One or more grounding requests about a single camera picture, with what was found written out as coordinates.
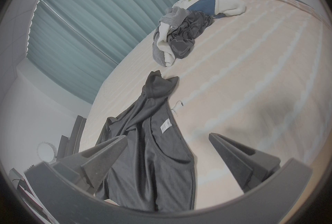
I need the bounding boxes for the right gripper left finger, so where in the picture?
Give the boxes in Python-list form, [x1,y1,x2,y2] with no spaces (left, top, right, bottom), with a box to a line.
[52,135,128,190]

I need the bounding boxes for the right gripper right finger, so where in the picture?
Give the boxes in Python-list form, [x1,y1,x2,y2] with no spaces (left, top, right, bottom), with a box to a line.
[209,133,281,193]

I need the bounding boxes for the black T-shirt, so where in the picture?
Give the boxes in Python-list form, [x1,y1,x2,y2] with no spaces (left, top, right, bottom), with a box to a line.
[95,70,196,213]

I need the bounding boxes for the bed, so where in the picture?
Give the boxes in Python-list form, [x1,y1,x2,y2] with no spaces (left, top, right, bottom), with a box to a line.
[86,0,328,212]

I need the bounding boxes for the pile of clothes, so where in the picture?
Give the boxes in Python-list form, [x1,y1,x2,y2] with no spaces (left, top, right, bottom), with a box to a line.
[152,0,247,68]

